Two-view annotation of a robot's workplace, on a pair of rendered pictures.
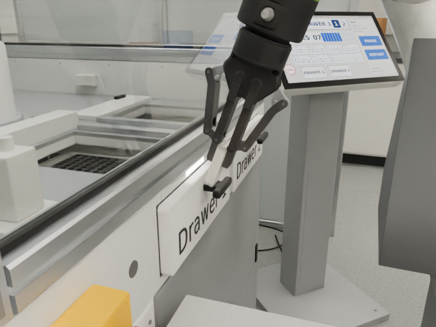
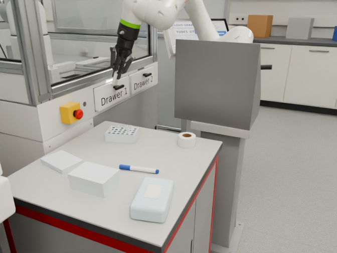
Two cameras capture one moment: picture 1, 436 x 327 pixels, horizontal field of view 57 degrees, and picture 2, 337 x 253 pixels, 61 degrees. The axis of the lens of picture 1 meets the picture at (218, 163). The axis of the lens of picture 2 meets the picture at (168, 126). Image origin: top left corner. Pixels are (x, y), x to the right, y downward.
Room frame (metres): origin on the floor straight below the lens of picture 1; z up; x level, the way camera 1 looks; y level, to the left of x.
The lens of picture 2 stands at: (-0.75, -0.36, 1.27)
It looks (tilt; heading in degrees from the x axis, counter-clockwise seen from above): 22 degrees down; 5
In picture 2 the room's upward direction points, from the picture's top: 1 degrees clockwise
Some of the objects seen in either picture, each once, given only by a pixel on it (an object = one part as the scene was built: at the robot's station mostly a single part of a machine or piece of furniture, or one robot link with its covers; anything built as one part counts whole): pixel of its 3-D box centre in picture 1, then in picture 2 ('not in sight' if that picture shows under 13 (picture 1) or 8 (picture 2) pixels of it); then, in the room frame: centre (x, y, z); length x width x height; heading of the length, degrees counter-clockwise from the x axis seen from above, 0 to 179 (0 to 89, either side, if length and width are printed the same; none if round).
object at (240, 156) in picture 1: (246, 149); (142, 79); (0.93, -0.07, 0.87); 0.29 x 0.02 x 0.11; 162
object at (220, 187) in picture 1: (215, 186); (117, 87); (0.62, 0.00, 0.91); 0.07 x 0.04 x 0.01; 162
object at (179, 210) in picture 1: (200, 201); (113, 92); (0.63, 0.03, 0.87); 0.29 x 0.02 x 0.11; 162
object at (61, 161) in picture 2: not in sight; (61, 161); (0.11, 0.08, 0.77); 0.13 x 0.09 x 0.02; 58
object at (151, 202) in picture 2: not in sight; (153, 198); (-0.09, -0.27, 0.78); 0.15 x 0.10 x 0.04; 174
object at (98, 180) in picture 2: not in sight; (94, 178); (-0.02, -0.08, 0.79); 0.13 x 0.09 x 0.05; 72
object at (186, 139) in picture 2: not in sight; (186, 139); (0.30, -0.35, 0.78); 0.07 x 0.07 x 0.04
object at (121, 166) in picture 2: not in sight; (138, 168); (0.08, -0.20, 0.77); 0.14 x 0.02 x 0.02; 82
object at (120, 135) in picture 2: not in sight; (122, 134); (0.33, -0.08, 0.78); 0.12 x 0.08 x 0.04; 87
